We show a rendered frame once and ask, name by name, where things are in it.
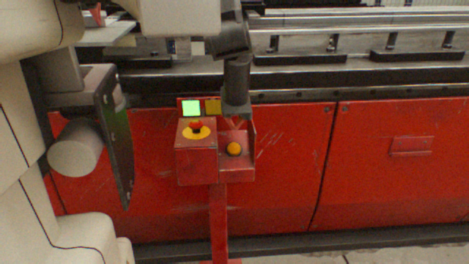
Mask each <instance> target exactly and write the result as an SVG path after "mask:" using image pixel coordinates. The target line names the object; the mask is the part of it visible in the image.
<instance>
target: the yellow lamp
mask: <svg viewBox="0 0 469 264"><path fill-rule="evenodd" d="M205 108H206V114H221V100H206V101H205Z"/></svg>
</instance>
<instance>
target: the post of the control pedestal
mask: <svg viewBox="0 0 469 264"><path fill-rule="evenodd" d="M208 197H209V218H210V239H211V251H212V262H213V264H229V262H228V231H227V199H226V183H211V184H208Z"/></svg>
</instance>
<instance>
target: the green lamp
mask: <svg viewBox="0 0 469 264"><path fill-rule="evenodd" d="M182 106H183V113H184V116H188V115H200V113H199V101H198V100H190V101H183V102H182Z"/></svg>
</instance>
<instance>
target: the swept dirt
mask: <svg viewBox="0 0 469 264"><path fill-rule="evenodd" d="M466 244H468V243H436V244H428V245H418V246H417V247H421V248H429V247H433V248H437V247H440V246H447V247H454V246H465V245H466ZM403 247H412V246H401V247H393V248H394V249H398V248H403ZM379 250H381V249H359V250H353V251H354V252H358V253H361V254H363V253H370V254H373V253H375V252H377V251H379ZM349 252H351V250H338V251H325V252H312V253H304V254H300V255H301V256H304V257H323V256H326V255H327V256H329V257H338V256H339V255H346V254H348V253H349ZM199 262H204V261H199ZM199 262H189V263H170V264H194V263H199Z"/></svg>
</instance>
